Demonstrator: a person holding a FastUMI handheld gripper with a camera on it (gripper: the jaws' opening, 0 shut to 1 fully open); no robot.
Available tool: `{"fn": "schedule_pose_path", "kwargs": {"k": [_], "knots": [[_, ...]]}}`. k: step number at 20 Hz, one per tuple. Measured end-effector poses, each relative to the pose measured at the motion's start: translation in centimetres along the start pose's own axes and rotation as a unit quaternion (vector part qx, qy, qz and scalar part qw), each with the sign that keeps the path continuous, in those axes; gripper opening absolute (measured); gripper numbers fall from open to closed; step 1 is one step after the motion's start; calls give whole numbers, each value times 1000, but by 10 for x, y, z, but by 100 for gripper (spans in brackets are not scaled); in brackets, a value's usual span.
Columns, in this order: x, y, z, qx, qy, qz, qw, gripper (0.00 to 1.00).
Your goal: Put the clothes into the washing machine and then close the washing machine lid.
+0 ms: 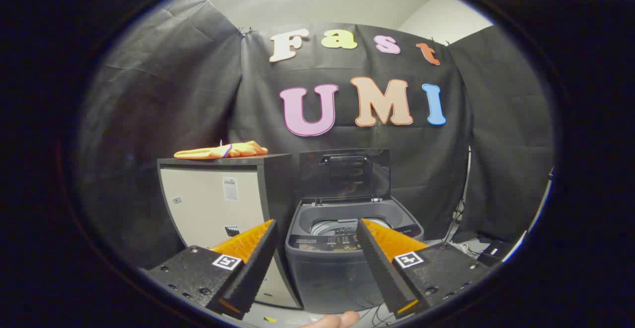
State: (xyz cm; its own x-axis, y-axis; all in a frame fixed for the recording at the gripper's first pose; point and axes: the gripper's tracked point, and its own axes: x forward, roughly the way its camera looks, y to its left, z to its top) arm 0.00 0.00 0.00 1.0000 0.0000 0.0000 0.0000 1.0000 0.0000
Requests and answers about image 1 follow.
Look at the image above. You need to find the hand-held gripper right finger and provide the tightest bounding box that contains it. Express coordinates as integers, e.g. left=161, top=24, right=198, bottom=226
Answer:
left=355, top=218, right=492, bottom=319

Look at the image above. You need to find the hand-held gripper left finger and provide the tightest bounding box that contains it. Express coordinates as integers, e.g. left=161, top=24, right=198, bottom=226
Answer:
left=148, top=219, right=278, bottom=320

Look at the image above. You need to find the grey washing machine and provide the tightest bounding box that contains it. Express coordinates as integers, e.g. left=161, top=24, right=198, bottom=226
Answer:
left=285, top=197, right=425, bottom=314

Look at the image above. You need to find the orange garment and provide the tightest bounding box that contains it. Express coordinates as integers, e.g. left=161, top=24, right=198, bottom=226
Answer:
left=174, top=140, right=268, bottom=160

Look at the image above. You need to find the beige cabinet with dark top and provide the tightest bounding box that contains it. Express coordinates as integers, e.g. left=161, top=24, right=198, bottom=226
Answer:
left=157, top=153, right=303, bottom=310

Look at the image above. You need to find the thin metal light stand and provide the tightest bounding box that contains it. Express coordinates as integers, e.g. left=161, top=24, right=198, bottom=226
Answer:
left=444, top=145, right=472, bottom=242

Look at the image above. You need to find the black box on floor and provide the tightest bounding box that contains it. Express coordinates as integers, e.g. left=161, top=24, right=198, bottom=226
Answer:
left=479, top=241, right=516, bottom=266

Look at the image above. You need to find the black backdrop cloth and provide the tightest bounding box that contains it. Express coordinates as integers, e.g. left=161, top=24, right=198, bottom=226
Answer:
left=74, top=0, right=555, bottom=269

